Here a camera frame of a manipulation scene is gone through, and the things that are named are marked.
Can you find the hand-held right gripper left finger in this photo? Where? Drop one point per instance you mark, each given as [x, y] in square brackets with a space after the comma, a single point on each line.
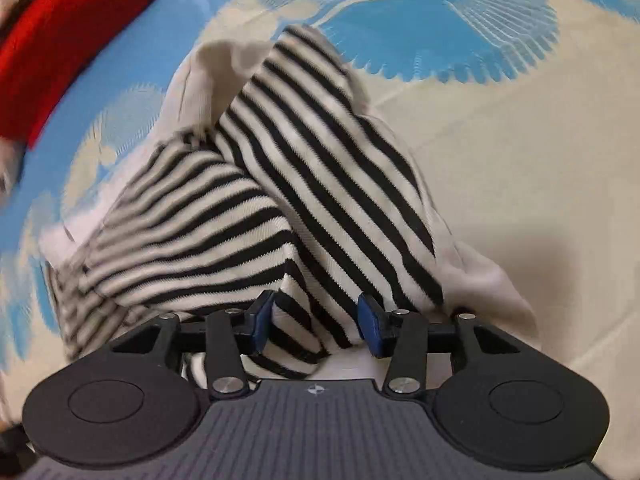
[262, 325]

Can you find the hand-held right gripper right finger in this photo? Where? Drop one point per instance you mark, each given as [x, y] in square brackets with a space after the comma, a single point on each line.
[370, 327]

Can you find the black white striped hooded garment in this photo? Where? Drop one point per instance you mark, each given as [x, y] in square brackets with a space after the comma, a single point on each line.
[310, 185]

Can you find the blue cream patterned bed sheet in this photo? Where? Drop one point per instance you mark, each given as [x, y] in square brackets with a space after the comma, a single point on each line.
[525, 185]

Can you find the red folded blanket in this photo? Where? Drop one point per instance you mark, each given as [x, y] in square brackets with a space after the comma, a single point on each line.
[65, 45]

